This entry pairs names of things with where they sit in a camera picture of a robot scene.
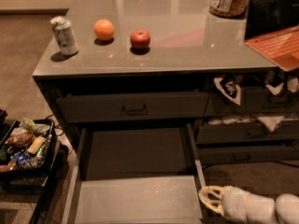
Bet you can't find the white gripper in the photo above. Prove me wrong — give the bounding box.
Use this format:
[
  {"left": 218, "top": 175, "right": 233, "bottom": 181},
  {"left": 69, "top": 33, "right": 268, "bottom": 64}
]
[{"left": 198, "top": 186, "right": 278, "bottom": 224}]

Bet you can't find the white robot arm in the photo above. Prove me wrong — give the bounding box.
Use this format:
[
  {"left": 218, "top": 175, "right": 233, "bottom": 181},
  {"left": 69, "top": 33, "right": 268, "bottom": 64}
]
[{"left": 198, "top": 186, "right": 299, "bottom": 224}]

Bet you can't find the grey drawer cabinet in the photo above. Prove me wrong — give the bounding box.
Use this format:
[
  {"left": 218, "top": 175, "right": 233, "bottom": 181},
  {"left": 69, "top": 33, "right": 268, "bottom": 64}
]
[{"left": 34, "top": 0, "right": 298, "bottom": 155}]

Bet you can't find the black white snack bag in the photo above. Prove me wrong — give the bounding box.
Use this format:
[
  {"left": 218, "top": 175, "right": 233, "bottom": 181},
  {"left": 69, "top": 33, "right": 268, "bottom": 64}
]
[{"left": 214, "top": 74, "right": 241, "bottom": 105}]

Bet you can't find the orange laptop keyboard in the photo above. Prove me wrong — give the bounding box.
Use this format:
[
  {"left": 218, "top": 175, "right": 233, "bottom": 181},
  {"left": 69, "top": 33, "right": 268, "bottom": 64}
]
[{"left": 245, "top": 25, "right": 299, "bottom": 72}]

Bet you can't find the red apple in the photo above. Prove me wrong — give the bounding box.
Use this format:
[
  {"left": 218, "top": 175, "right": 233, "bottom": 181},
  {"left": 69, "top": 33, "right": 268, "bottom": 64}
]
[{"left": 130, "top": 29, "right": 150, "bottom": 49}]

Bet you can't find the yellow sponge in bin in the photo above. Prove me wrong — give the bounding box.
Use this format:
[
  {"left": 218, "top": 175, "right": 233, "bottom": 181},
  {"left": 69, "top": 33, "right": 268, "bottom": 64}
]
[{"left": 27, "top": 135, "right": 46, "bottom": 155}]

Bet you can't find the black bin of groceries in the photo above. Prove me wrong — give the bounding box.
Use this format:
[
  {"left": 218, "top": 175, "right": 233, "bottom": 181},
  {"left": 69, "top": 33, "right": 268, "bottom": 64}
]
[{"left": 0, "top": 119, "right": 57, "bottom": 182}]

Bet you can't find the large jar of nuts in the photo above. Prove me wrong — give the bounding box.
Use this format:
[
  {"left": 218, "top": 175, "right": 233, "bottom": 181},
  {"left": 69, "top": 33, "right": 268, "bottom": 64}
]
[{"left": 209, "top": 0, "right": 248, "bottom": 18}]

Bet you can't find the green bag in bin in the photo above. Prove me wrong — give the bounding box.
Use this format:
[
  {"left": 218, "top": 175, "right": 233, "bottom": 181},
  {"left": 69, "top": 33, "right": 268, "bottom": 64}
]
[{"left": 20, "top": 119, "right": 50, "bottom": 135}]

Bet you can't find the brown snack bag in bin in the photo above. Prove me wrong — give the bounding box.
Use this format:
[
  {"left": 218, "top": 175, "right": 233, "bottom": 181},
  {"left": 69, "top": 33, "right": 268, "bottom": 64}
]
[{"left": 5, "top": 133, "right": 35, "bottom": 148}]

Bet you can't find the orange fruit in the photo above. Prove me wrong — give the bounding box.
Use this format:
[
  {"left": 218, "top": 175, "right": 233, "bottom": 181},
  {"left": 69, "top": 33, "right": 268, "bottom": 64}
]
[{"left": 94, "top": 20, "right": 114, "bottom": 41}]

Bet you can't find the white green soda can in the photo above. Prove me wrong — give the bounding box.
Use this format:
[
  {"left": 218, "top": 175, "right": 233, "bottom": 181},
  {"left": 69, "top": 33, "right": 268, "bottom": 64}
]
[{"left": 50, "top": 16, "right": 78, "bottom": 56}]

